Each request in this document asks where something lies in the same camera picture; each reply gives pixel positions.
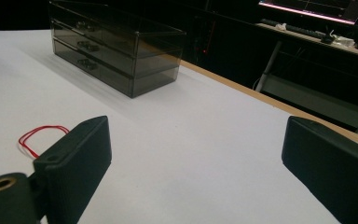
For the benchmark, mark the black keyboard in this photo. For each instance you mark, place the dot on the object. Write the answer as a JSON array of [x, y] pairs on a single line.
[[295, 29]]

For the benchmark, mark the computer monitor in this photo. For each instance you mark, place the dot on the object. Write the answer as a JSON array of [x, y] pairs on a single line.
[[310, 7]]

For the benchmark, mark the black computer mouse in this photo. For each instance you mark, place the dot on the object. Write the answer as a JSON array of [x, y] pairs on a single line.
[[327, 39]]

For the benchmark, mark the smoked clear drawer organizer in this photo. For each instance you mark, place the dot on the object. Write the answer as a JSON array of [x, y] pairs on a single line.
[[155, 62]]

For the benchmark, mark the white metal stand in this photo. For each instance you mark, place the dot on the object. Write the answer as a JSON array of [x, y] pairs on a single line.
[[310, 96]]

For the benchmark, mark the crumpled white paper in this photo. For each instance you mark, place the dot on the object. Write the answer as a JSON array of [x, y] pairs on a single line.
[[343, 40]]

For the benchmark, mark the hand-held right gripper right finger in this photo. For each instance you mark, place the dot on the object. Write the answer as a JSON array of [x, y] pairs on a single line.
[[332, 168]]

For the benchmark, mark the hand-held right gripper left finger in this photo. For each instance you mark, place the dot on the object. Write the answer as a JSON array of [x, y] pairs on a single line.
[[74, 168]]

